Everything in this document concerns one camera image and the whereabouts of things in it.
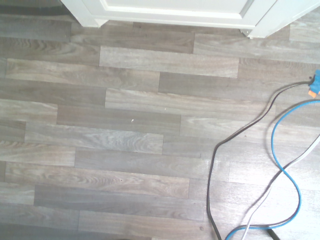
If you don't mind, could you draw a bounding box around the white base cabinet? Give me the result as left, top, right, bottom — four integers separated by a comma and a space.
59, 0, 320, 39

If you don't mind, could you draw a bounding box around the blue floor cable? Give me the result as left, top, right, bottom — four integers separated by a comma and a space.
223, 99, 320, 240

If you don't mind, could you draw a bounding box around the white floor cable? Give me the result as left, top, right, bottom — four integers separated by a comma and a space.
242, 136, 320, 240

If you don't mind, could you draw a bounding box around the black floor cable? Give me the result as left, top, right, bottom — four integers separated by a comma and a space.
206, 77, 313, 240

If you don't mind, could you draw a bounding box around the blue orange connector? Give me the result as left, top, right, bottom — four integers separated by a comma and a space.
306, 69, 320, 99

